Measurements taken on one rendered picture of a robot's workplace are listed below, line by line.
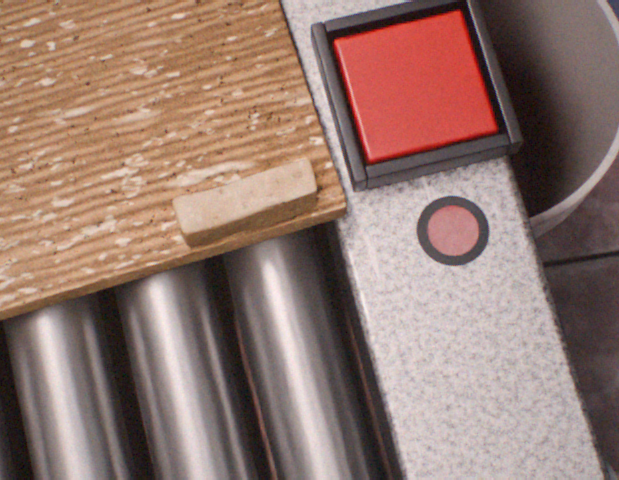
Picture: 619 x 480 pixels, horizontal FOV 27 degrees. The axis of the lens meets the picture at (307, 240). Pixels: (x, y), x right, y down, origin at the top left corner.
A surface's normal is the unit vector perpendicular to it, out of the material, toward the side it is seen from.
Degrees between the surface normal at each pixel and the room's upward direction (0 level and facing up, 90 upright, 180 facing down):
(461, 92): 0
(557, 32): 87
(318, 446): 5
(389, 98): 0
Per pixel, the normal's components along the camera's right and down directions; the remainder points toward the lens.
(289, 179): 0.02, -0.17
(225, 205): 0.02, -0.40
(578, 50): -0.86, 0.47
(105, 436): 0.64, -0.35
